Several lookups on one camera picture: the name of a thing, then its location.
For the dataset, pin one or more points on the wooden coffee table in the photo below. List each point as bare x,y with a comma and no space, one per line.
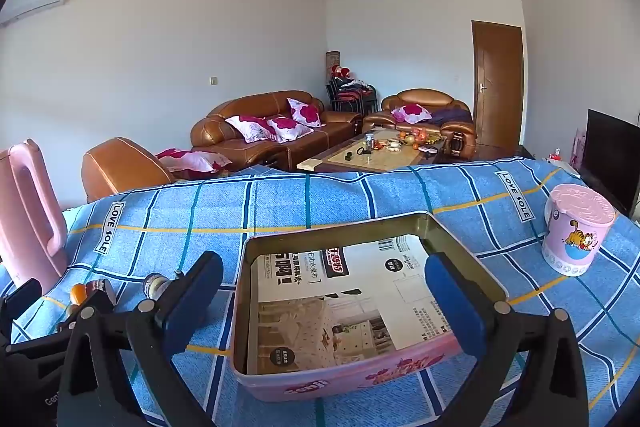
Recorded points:
380,157

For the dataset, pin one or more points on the black television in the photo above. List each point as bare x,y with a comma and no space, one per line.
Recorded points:
607,147

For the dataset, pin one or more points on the glass jar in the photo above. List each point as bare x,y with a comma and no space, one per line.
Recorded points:
369,141

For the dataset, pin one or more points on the brown leather armchair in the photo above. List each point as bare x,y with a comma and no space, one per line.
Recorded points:
120,167
425,98

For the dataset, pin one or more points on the pink cartoon cup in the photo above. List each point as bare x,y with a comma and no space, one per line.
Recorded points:
575,227

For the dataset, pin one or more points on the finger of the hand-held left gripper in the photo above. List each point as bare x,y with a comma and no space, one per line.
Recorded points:
22,299
97,304

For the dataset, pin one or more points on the stack of dark chairs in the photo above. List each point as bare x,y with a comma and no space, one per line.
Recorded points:
350,99

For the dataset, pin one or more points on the brown leather sofa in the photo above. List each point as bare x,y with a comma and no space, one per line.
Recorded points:
240,107

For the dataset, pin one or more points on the pink plastic jug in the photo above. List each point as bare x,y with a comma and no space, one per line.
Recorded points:
30,267

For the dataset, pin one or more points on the pink tin box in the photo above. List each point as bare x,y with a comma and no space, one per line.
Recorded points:
350,382

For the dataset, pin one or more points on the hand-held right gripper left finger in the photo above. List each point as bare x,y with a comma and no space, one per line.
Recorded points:
192,307

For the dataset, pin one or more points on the orange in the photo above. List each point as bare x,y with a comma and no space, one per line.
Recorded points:
78,294

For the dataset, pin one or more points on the dark purple cloth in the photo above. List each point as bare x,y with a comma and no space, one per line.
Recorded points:
452,116

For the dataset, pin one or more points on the white and magenta pillow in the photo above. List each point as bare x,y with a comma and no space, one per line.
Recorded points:
305,112
412,112
195,161
290,129
250,127

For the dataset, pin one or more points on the tall patterned vase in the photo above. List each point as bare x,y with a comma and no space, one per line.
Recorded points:
333,62

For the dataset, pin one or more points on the red and white bottle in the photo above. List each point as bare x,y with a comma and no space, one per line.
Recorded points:
556,155

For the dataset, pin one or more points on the red plush toy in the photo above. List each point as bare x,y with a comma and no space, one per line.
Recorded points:
338,72

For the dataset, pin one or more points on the pink bag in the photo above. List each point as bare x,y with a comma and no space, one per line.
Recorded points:
579,149

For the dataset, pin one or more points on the pile of mixed produce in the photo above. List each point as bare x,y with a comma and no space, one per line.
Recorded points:
417,137

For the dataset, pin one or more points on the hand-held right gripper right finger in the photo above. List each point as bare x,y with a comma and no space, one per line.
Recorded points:
452,302

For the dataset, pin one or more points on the brown wooden door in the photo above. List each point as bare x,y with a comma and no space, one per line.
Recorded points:
497,82

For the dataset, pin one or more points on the blue checked tablecloth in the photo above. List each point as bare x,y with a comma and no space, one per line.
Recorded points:
350,197

